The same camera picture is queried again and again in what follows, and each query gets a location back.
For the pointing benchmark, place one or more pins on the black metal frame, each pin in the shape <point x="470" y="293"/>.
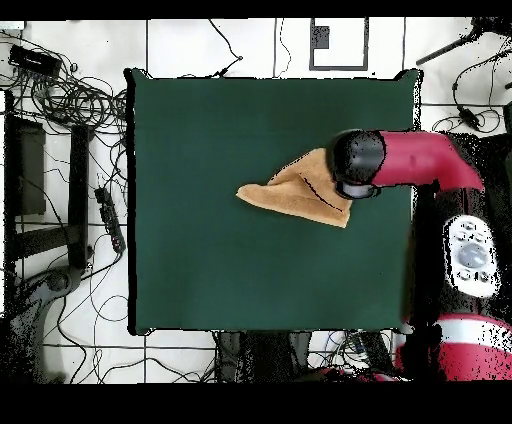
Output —
<point x="500" y="160"/>
<point x="78" y="192"/>

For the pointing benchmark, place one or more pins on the tan terry towel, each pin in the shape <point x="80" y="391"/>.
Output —
<point x="296" y="196"/>

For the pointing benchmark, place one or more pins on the dark green table cloth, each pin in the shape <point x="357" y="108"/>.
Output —
<point x="192" y="120"/>

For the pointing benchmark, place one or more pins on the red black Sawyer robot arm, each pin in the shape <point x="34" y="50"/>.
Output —
<point x="416" y="160"/>

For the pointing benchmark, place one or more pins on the black power adapter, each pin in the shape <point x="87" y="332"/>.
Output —
<point x="468" y="117"/>

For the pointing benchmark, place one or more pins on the black network switch box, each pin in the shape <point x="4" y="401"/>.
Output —
<point x="34" y="60"/>

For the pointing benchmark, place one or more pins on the black robot pedestal stand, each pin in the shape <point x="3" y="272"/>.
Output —
<point x="260" y="356"/>

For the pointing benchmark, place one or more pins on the dark tripod base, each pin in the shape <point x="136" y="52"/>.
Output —
<point x="58" y="282"/>

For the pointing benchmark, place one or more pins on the black tripod pole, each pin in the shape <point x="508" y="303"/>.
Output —
<point x="448" y="48"/>

